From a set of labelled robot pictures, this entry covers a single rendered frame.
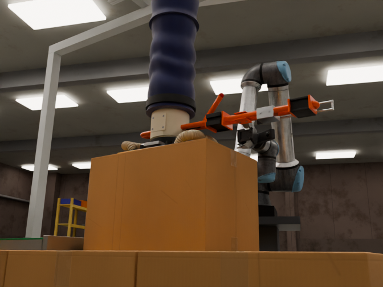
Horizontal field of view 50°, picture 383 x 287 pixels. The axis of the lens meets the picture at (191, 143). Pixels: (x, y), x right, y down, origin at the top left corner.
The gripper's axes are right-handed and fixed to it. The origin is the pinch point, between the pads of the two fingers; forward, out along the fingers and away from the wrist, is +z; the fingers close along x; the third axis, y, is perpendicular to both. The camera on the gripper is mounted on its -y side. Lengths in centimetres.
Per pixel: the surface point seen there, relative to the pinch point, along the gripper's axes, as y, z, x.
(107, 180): 45, 33, -23
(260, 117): -16.3, 17.1, -2.5
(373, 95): 56, -735, 289
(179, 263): -34, 93, -55
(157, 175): 18.6, 34.0, -24.3
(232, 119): -4.3, 16.7, -0.9
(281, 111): -23.9, 15.8, -1.3
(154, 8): 32, 24, 58
